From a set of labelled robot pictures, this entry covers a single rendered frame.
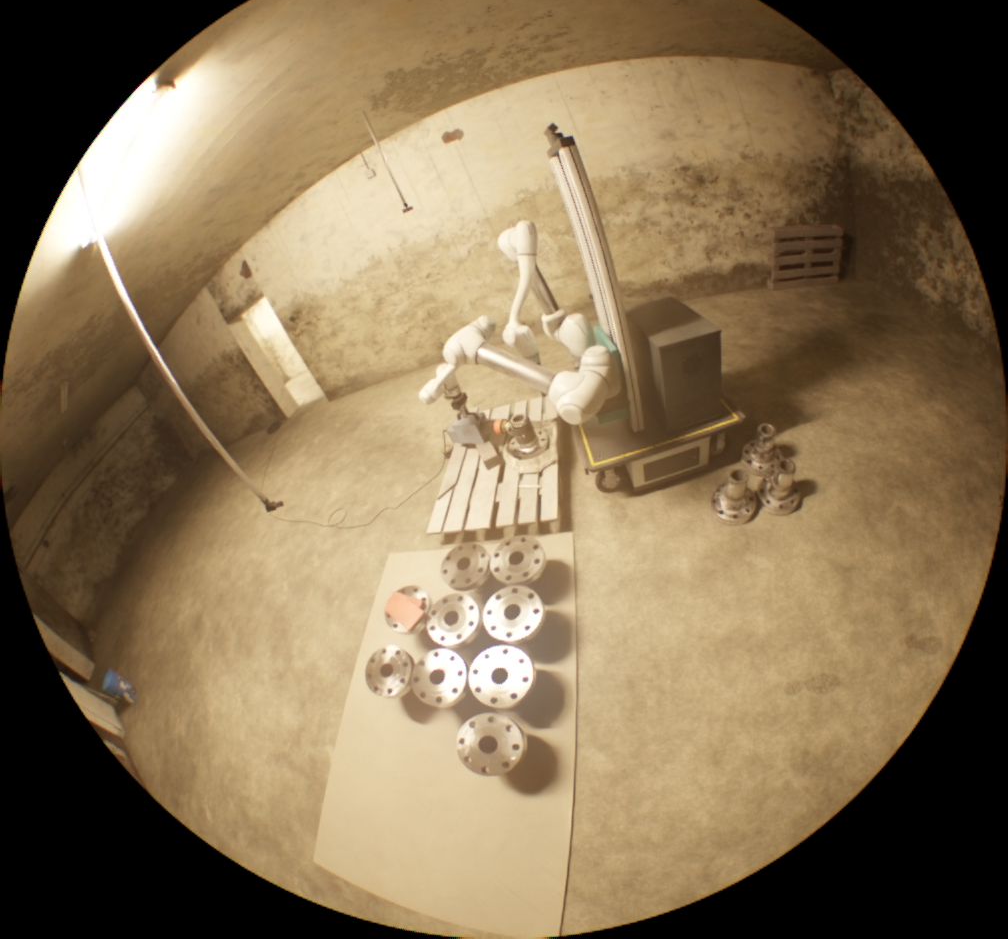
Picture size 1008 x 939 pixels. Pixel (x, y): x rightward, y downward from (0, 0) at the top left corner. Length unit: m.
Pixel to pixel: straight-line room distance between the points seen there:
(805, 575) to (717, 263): 3.59
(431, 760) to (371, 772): 0.35
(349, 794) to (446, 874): 0.63
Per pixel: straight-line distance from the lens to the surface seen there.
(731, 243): 4.58
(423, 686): 1.57
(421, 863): 1.91
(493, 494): 2.09
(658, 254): 4.24
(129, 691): 5.21
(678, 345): 1.61
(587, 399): 1.33
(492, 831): 1.71
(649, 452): 1.79
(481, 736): 1.42
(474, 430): 2.29
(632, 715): 1.56
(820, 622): 1.80
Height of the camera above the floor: 1.56
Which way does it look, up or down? 35 degrees down
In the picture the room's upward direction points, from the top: 25 degrees counter-clockwise
